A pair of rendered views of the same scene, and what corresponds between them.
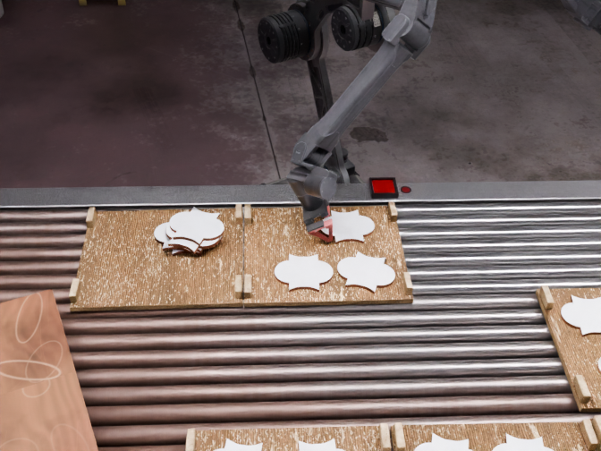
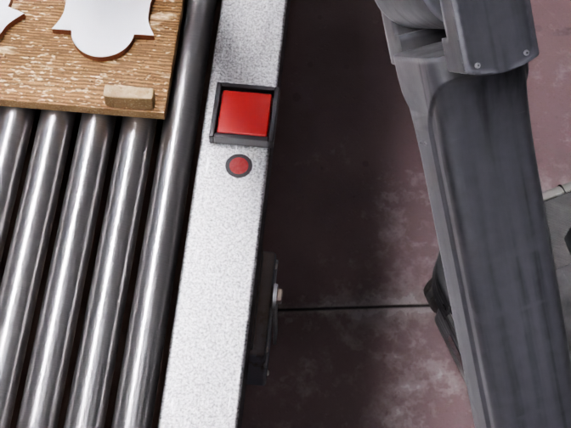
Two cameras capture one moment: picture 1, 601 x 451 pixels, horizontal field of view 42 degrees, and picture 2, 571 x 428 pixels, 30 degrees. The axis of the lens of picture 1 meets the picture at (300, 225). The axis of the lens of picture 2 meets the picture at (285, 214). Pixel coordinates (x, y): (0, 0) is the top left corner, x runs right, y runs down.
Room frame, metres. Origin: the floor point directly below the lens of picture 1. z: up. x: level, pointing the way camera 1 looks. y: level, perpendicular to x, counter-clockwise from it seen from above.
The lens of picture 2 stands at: (1.87, -0.88, 2.02)
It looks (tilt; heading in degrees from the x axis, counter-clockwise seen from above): 64 degrees down; 98
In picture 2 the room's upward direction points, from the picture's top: 1 degrees clockwise
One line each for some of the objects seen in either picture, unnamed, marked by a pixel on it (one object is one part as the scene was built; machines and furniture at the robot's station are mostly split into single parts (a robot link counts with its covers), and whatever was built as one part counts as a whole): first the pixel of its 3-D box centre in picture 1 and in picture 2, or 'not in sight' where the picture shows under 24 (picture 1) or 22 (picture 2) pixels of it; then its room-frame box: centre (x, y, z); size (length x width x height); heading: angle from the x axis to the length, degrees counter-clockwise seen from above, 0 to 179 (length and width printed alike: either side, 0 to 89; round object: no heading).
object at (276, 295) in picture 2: not in sight; (235, 318); (1.75, -0.43, 0.77); 0.14 x 0.11 x 0.18; 94
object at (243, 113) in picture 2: (383, 188); (245, 115); (1.73, -0.23, 0.92); 0.06 x 0.06 x 0.01; 4
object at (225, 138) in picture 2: (383, 187); (245, 115); (1.73, -0.23, 0.92); 0.08 x 0.08 x 0.02; 4
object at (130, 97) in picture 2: (393, 211); (129, 97); (1.59, -0.25, 0.95); 0.06 x 0.02 x 0.03; 4
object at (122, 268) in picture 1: (162, 256); not in sight; (1.42, 0.35, 0.93); 0.41 x 0.35 x 0.02; 94
